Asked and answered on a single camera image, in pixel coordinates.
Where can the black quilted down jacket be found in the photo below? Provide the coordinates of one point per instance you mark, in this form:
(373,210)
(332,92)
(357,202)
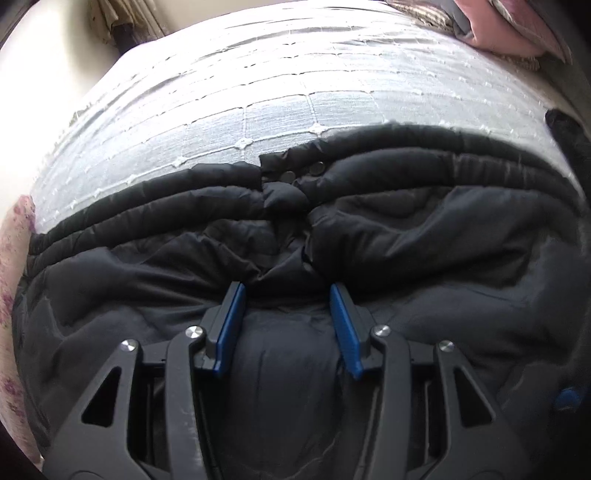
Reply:
(415,240)

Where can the grey patterned curtain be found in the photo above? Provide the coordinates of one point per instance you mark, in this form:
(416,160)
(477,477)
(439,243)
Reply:
(145,16)

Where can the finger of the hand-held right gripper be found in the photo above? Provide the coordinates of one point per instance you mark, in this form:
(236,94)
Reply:
(568,399)

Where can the rolled floral quilt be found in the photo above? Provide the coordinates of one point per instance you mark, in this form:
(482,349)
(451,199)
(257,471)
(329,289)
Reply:
(14,286)

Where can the folded pink velvet quilt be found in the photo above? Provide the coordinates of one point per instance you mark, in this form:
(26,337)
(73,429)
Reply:
(498,37)

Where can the pink and grey pillow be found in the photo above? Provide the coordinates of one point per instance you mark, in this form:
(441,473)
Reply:
(551,25)

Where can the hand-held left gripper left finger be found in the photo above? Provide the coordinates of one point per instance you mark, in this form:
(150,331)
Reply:
(228,332)

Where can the bed with grey checked bedspread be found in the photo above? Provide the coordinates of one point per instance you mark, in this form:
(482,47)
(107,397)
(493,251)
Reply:
(277,69)

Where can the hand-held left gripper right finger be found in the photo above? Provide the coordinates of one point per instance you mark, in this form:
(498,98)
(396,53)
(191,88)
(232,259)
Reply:
(347,332)

